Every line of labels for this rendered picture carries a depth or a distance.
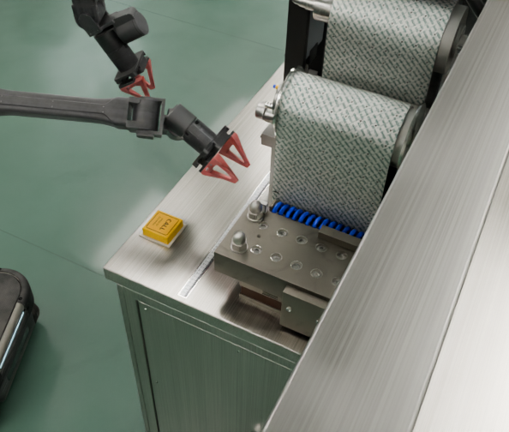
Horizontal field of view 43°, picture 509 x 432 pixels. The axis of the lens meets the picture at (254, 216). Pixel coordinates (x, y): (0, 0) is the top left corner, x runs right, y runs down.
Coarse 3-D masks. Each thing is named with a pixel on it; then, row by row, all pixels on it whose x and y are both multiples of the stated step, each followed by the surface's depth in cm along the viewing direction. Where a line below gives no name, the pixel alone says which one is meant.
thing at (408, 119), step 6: (408, 114) 119; (414, 114) 119; (408, 120) 118; (402, 126) 118; (408, 126) 117; (402, 132) 117; (402, 138) 118; (396, 144) 118; (402, 144) 118; (396, 150) 119; (396, 156) 119; (390, 162) 122; (396, 162) 121
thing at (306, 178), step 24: (288, 144) 129; (288, 168) 134; (312, 168) 130; (336, 168) 127; (360, 168) 125; (288, 192) 138; (312, 192) 135; (336, 192) 132; (360, 192) 129; (336, 216) 136; (360, 216) 133
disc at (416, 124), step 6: (420, 108) 117; (420, 114) 120; (414, 120) 116; (420, 120) 123; (414, 126) 118; (420, 126) 127; (408, 132) 116; (414, 132) 121; (408, 138) 116; (408, 144) 119; (402, 150) 116; (408, 150) 122; (402, 156) 117
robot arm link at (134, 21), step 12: (120, 12) 151; (132, 12) 149; (84, 24) 149; (96, 24) 149; (108, 24) 150; (120, 24) 150; (132, 24) 149; (144, 24) 153; (120, 36) 151; (132, 36) 151
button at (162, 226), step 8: (160, 216) 152; (168, 216) 152; (152, 224) 150; (160, 224) 150; (168, 224) 150; (176, 224) 150; (144, 232) 150; (152, 232) 148; (160, 232) 148; (168, 232) 148; (176, 232) 150; (160, 240) 149; (168, 240) 148
